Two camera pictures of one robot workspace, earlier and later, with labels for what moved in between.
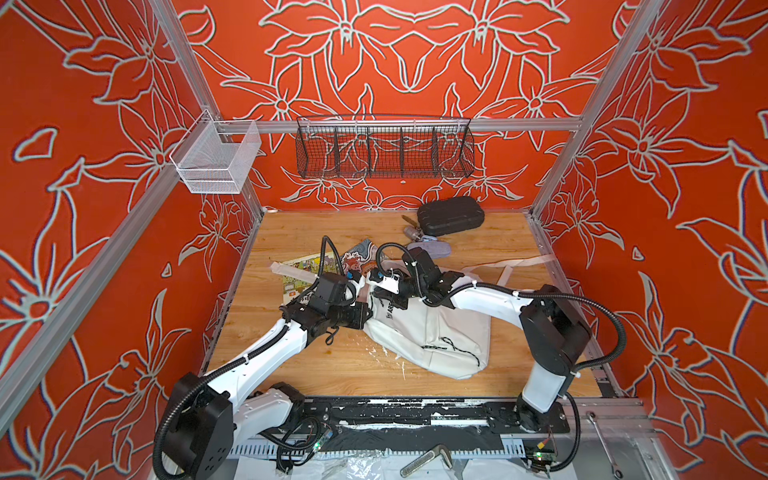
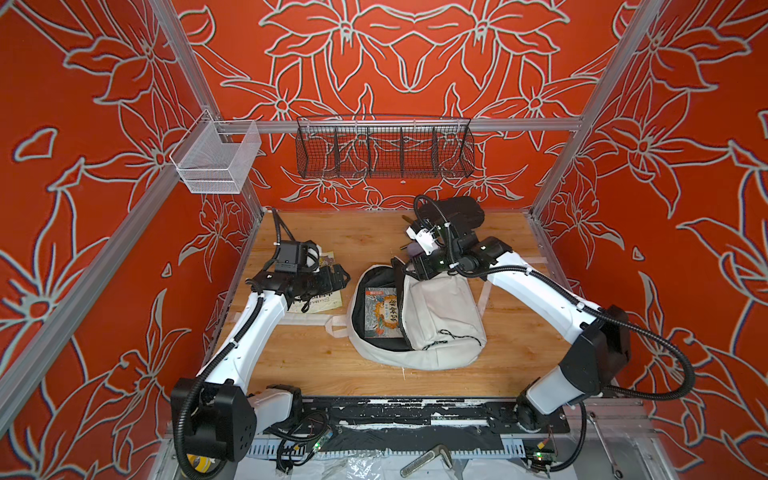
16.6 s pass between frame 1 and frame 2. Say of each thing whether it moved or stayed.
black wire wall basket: stayed
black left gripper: moved
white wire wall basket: stayed
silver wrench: stayed
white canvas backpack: moved
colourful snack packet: moved
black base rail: stayed
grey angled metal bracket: stayed
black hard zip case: stayed
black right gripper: moved
